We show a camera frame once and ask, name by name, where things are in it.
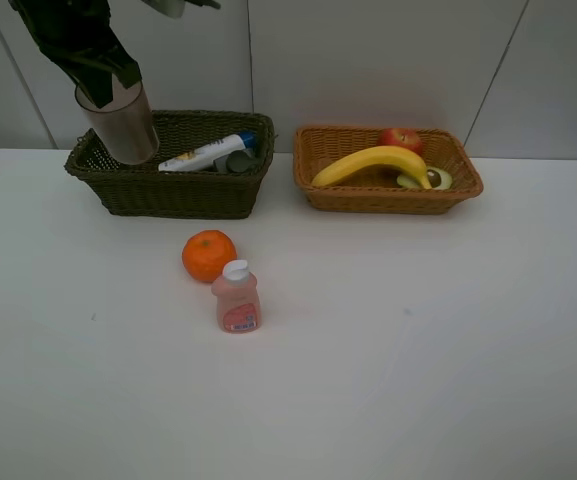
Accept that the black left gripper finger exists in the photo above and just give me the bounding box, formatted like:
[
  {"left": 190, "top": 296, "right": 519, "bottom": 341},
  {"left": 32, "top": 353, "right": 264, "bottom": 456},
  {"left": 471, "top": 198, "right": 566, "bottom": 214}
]
[
  {"left": 70, "top": 69, "right": 113, "bottom": 109},
  {"left": 113, "top": 62, "right": 142, "bottom": 89}
]

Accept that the orange mandarin fruit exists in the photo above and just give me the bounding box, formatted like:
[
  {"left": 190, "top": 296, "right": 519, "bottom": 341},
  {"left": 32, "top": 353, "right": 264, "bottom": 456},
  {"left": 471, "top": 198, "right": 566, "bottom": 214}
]
[{"left": 181, "top": 230, "right": 238, "bottom": 284}]

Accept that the orange wicker basket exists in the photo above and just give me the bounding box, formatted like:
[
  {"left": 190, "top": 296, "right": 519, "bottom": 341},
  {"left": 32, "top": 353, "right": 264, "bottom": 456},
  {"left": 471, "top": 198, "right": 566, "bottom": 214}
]
[{"left": 293, "top": 126, "right": 483, "bottom": 215}]

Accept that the yellow banana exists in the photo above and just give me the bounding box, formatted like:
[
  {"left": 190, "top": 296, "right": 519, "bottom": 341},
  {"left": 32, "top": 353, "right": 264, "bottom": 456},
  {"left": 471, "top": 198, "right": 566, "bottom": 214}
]
[{"left": 312, "top": 146, "right": 432, "bottom": 189}]

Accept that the red apple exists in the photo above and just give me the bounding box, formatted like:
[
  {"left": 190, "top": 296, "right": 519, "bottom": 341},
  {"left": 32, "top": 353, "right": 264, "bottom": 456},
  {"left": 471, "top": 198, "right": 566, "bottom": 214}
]
[{"left": 377, "top": 128, "right": 423, "bottom": 156}]

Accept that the pink soap bottle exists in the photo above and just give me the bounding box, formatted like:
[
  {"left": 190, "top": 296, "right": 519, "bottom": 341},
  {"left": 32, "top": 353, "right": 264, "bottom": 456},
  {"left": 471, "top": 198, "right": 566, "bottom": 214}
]
[{"left": 211, "top": 260, "right": 262, "bottom": 334}]

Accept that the halved avocado with pit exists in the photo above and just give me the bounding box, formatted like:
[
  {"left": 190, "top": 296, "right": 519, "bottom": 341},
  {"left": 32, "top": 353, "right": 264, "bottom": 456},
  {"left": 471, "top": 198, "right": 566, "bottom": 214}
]
[{"left": 396, "top": 167, "right": 453, "bottom": 190}]

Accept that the dark brown wicker basket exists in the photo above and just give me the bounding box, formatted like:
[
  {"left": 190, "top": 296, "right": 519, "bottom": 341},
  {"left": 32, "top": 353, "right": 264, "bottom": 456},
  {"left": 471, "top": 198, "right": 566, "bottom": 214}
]
[{"left": 65, "top": 110, "right": 275, "bottom": 220}]

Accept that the dark green left robot arm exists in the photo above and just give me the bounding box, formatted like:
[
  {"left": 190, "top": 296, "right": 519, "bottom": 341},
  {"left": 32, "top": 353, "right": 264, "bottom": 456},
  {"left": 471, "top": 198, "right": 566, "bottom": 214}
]
[{"left": 10, "top": 0, "right": 142, "bottom": 108}]

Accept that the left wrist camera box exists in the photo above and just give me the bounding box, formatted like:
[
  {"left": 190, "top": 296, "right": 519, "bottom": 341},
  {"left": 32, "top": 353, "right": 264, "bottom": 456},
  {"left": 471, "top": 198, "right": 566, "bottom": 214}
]
[{"left": 142, "top": 0, "right": 221, "bottom": 19}]

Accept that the translucent pink plastic cup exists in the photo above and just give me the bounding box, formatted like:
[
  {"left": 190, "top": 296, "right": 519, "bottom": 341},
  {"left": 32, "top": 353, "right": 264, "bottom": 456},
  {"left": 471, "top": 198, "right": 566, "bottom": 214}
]
[{"left": 75, "top": 77, "right": 160, "bottom": 165}]

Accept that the white bottle with blue cap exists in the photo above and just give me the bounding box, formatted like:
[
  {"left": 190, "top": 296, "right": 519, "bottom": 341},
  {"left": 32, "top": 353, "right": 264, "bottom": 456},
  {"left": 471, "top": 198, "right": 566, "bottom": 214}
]
[{"left": 158, "top": 131, "right": 257, "bottom": 173}]

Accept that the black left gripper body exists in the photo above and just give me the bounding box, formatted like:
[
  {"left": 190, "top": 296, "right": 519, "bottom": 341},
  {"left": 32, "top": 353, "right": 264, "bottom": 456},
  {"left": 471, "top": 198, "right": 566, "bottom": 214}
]
[{"left": 35, "top": 19, "right": 136, "bottom": 77}]

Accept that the dark green rectangular bottle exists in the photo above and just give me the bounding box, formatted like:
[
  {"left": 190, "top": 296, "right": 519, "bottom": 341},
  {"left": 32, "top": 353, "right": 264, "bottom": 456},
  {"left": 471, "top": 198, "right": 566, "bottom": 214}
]
[{"left": 213, "top": 148, "right": 261, "bottom": 174}]

